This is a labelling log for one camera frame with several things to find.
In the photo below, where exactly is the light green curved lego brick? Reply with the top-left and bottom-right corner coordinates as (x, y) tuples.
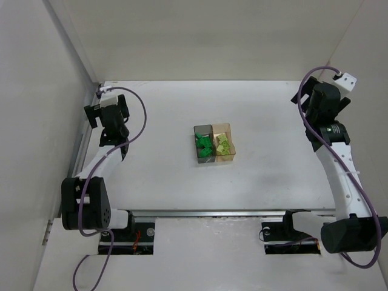
(216, 133), (229, 144)

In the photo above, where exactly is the aluminium rail front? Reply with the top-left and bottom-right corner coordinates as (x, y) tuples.
(65, 208), (337, 218)

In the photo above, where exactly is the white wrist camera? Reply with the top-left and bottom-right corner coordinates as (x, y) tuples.
(332, 72), (357, 94)
(96, 85), (118, 108)

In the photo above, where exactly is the orange transparent container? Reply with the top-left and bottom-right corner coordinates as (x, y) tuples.
(212, 123), (236, 162)

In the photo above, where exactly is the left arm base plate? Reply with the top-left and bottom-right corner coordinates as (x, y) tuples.
(111, 219), (155, 255)

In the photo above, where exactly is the dark green square lego brick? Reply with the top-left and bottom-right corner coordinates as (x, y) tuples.
(199, 147), (213, 158)

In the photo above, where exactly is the light green square lego brick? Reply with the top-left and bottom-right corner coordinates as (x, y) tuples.
(216, 143), (231, 156)

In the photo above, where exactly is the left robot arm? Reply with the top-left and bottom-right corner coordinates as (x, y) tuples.
(61, 93), (131, 230)

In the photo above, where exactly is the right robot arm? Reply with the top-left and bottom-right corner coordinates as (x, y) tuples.
(284, 73), (387, 253)

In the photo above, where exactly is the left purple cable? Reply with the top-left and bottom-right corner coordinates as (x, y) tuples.
(72, 86), (148, 291)

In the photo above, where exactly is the purple cable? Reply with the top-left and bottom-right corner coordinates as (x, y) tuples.
(72, 86), (148, 291)
(296, 65), (383, 269)

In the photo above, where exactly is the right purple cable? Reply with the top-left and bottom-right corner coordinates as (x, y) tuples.
(296, 65), (383, 269)

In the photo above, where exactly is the dark green 2x4 lego brick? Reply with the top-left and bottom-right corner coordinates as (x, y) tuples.
(196, 136), (212, 149)

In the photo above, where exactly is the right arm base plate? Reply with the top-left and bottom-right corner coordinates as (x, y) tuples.
(259, 221), (321, 255)

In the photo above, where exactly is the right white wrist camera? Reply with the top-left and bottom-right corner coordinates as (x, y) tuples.
(332, 72), (357, 94)

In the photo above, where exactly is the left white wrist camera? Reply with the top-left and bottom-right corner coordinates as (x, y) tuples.
(96, 85), (118, 108)

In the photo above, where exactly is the grey transparent container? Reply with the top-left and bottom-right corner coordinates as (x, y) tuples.
(193, 124), (216, 164)

